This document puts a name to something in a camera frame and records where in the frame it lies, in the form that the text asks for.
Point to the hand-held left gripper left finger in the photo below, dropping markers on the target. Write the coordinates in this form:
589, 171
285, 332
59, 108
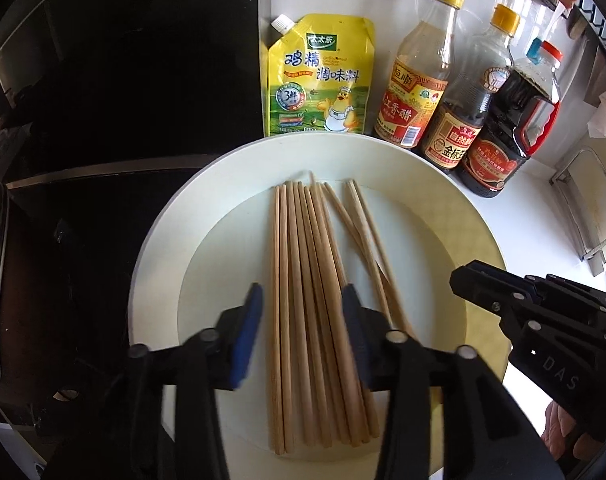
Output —
248, 330

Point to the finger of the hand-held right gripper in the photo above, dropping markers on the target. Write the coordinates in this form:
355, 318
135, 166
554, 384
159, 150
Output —
488, 302
503, 280

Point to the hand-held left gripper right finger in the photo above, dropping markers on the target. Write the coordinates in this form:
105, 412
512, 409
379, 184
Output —
355, 330

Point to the bunch of wooden chopsticks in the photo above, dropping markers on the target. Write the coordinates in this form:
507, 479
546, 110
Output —
303, 270

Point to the white round bowl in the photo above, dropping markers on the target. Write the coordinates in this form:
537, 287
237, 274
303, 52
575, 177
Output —
423, 240

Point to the person's right hand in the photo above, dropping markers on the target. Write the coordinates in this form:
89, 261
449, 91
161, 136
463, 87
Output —
570, 435

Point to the metal board rack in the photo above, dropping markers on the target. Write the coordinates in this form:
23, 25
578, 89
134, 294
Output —
594, 262

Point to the cream cutting board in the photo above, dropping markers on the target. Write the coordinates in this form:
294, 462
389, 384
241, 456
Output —
598, 200

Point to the yellow-cap soy sauce bottle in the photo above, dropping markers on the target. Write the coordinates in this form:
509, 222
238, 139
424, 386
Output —
453, 145

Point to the black cooktop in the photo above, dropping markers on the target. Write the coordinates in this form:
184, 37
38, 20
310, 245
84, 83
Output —
83, 260

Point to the white hanging rag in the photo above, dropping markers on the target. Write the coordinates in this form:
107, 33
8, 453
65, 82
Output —
605, 115

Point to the yellow-cap vinegar bottle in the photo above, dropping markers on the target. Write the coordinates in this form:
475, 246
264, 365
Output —
413, 105

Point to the yellow seasoning pouch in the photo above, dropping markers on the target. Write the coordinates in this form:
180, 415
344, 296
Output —
318, 85

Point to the steel range hood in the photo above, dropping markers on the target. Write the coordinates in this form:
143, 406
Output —
133, 60

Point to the black wall rail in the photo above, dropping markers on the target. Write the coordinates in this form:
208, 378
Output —
603, 25

